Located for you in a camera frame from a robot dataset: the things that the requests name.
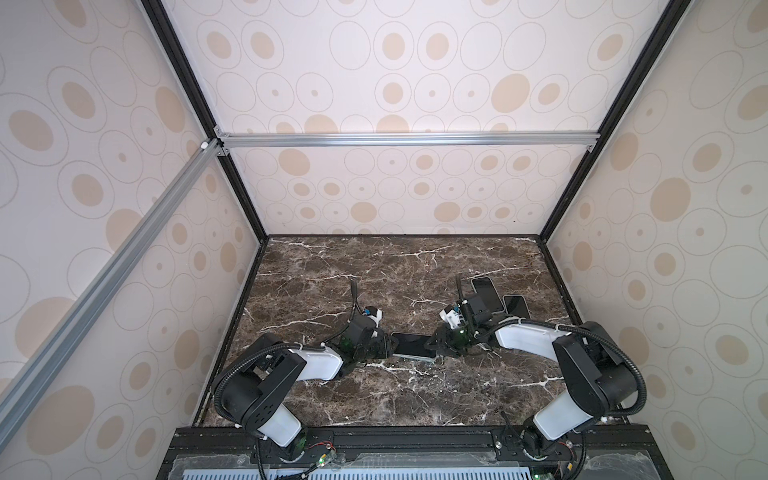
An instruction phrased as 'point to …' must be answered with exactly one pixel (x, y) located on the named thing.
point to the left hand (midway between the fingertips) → (402, 340)
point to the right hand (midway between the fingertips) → (430, 347)
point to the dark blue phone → (491, 298)
